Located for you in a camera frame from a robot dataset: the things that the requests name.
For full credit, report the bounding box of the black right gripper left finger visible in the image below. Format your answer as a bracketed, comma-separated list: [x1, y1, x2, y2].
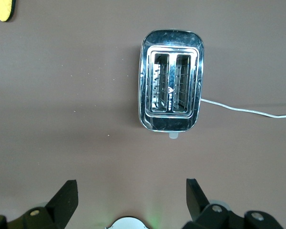
[7, 179, 79, 229]

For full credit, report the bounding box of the brown table cover sheet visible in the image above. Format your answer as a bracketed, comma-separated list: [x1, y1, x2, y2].
[0, 0, 286, 229]

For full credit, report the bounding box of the chrome and beige toaster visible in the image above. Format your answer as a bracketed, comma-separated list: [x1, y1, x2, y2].
[137, 29, 205, 139]

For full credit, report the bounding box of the yellow quilted oven mitt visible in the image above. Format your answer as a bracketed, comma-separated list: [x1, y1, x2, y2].
[0, 0, 17, 26]

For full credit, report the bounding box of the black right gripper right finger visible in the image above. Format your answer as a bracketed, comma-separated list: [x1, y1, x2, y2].
[181, 178, 244, 229]

